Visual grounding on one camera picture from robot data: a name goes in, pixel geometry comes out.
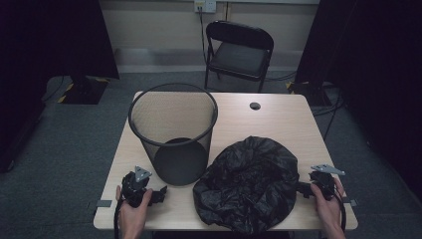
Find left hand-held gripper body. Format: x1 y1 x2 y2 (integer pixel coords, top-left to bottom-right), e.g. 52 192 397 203
120 165 154 209

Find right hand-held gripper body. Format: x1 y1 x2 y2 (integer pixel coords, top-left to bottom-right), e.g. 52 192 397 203
309 163 346 202

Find black mesh waste bin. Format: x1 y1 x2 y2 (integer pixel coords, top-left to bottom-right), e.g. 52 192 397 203
127 82 219 187

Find black plastic garbage bag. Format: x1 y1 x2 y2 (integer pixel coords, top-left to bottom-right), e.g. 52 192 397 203
192 134 302 235

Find person's left hand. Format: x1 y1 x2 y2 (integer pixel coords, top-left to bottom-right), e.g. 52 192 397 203
114 184 154 233

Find person's right hand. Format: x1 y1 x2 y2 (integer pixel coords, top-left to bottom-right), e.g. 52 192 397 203
310 177 346 233

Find black stand base with striped tape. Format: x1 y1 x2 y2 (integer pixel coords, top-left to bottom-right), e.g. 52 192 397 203
57 75 111 106
286 80 333 108

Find dark curtain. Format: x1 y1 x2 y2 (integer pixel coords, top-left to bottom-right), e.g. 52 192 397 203
294 0 422 202
0 0 120 82

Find black folding chair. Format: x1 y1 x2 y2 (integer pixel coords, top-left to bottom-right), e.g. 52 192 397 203
203 19 275 95

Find right hand-held gripper cable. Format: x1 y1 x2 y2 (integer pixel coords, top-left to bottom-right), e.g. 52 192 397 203
332 189 348 233

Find hand-held gripper cable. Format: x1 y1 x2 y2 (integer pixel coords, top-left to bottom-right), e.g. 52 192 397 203
332 189 348 233
112 198 124 239

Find left hand-held gripper cable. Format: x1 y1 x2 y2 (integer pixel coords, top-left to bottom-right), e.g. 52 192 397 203
112 198 124 239

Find black floor cables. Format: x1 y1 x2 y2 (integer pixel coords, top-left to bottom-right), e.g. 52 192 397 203
312 88 346 142

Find black cable behind chair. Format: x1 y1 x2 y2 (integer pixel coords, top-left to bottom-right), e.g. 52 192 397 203
265 70 299 83

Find thin black floor cable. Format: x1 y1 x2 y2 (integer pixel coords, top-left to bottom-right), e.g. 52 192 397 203
41 75 67 104

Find black cable from wall socket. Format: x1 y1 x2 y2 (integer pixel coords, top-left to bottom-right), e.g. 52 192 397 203
197 7 209 65

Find white wall socket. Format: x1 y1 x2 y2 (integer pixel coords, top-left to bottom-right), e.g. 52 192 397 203
193 0 218 15

